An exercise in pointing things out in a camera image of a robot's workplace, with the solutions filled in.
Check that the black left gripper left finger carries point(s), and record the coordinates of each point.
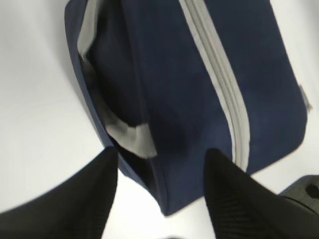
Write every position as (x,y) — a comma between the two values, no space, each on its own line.
(76,209)

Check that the navy white lunch bag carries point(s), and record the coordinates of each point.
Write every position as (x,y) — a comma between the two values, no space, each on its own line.
(165,80)

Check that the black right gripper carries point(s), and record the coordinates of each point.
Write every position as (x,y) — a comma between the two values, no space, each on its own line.
(304,193)

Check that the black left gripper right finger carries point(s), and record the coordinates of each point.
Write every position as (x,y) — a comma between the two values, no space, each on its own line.
(241,208)

